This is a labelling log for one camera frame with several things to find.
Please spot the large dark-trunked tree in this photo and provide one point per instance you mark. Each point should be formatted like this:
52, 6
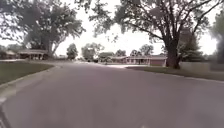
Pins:
172, 56

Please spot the grey asphalt road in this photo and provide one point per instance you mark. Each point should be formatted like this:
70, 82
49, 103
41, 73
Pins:
116, 100

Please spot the large leafy tree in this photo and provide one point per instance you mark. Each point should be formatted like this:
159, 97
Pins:
46, 30

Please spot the row of distant trees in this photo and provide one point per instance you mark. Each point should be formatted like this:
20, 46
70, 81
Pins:
90, 50

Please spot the low house with porch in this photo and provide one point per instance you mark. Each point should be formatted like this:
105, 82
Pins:
33, 53

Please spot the long low brick house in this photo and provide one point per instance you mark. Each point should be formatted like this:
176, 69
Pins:
143, 60

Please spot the pale concrete kerb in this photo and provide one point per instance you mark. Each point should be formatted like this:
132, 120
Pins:
20, 85

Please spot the pale concrete driveway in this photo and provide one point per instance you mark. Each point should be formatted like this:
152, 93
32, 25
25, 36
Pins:
115, 65

